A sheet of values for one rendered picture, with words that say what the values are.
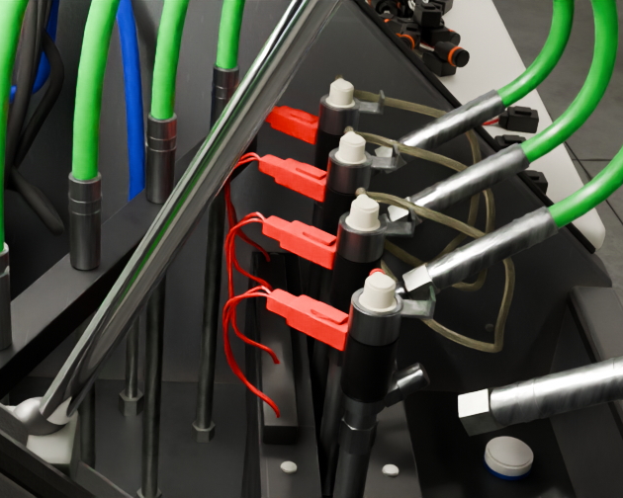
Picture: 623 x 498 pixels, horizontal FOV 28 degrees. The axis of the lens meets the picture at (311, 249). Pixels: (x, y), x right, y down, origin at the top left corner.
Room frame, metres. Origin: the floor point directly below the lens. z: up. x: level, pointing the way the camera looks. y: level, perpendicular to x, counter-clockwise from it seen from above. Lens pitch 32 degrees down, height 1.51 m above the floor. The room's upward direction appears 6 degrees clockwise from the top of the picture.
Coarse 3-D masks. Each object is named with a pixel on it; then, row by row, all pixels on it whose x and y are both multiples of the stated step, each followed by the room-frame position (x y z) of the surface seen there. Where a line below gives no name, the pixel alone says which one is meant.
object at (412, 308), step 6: (408, 300) 0.55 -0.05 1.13; (414, 300) 0.55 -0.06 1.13; (420, 300) 0.55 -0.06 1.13; (408, 306) 0.54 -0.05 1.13; (414, 306) 0.54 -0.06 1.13; (420, 306) 0.54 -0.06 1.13; (426, 306) 0.55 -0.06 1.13; (402, 312) 0.54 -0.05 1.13; (408, 312) 0.54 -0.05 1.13; (414, 312) 0.54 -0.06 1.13; (420, 312) 0.54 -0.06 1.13; (426, 312) 0.54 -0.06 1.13; (426, 318) 0.54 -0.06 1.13; (432, 318) 0.54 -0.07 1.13
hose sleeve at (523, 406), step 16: (576, 368) 0.45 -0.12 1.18; (592, 368) 0.44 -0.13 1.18; (608, 368) 0.44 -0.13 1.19; (512, 384) 0.45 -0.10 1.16; (528, 384) 0.44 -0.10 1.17; (544, 384) 0.44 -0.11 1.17; (560, 384) 0.44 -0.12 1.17; (576, 384) 0.44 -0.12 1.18; (592, 384) 0.43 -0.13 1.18; (608, 384) 0.43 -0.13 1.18; (496, 400) 0.44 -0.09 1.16; (512, 400) 0.44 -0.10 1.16; (528, 400) 0.44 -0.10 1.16; (544, 400) 0.44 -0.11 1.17; (560, 400) 0.43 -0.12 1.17; (576, 400) 0.43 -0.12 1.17; (592, 400) 0.43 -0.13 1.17; (608, 400) 0.43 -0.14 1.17; (496, 416) 0.44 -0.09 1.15; (512, 416) 0.44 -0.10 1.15; (528, 416) 0.44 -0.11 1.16; (544, 416) 0.44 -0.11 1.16
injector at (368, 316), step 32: (352, 320) 0.54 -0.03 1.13; (384, 320) 0.53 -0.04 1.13; (352, 352) 0.53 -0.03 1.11; (384, 352) 0.53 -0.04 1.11; (352, 384) 0.53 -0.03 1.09; (384, 384) 0.53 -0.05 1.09; (416, 384) 0.54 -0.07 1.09; (352, 416) 0.53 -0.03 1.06; (352, 448) 0.53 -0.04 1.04; (352, 480) 0.53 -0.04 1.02
